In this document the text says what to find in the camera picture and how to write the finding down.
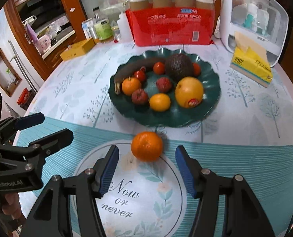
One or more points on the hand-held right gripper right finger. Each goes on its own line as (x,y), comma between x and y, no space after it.
(186,172)

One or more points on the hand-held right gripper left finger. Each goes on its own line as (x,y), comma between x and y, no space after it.
(109,172)

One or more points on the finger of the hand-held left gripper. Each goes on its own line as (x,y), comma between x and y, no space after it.
(30,119)
(60,139)

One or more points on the large orange mandarin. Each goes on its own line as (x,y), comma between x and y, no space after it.
(147,146)

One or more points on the dark green wavy plate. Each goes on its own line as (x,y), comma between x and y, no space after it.
(186,117)

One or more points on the yellow-orange citrus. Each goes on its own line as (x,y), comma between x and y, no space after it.
(159,101)

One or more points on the red cherry tomato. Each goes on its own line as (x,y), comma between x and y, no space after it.
(158,68)
(139,76)

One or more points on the large red tomato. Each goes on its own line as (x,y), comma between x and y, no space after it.
(197,69)

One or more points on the dark overripe banana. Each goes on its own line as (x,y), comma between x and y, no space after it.
(136,65)

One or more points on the dark avocado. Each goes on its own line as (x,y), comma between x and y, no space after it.
(178,65)

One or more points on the person's left hand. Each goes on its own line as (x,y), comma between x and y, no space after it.
(11,206)

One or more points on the pink small appliance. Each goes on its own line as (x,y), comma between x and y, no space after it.
(44,43)

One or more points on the yellow grapefruit with sticker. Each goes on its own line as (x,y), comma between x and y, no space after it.
(189,91)

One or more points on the yellow cardboard box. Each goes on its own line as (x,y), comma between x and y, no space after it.
(77,50)

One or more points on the small orange with stem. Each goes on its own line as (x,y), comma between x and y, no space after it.
(131,86)

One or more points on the small white and blue box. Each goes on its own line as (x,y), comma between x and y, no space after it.
(86,27)

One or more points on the clear bottle with green label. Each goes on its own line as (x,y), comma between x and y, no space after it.
(103,29)

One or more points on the small glass jar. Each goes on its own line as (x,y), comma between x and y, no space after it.
(115,34)

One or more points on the brown wooden cabinet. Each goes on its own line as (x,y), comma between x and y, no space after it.
(70,5)

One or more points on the yellow tissue box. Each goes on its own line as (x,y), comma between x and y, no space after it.
(255,66)

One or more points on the white plastic bottle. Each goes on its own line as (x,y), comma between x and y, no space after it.
(121,24)

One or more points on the red box of jars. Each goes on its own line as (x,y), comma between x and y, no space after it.
(171,27)

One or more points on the white cosmetics storage box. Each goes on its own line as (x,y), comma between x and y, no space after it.
(225,17)

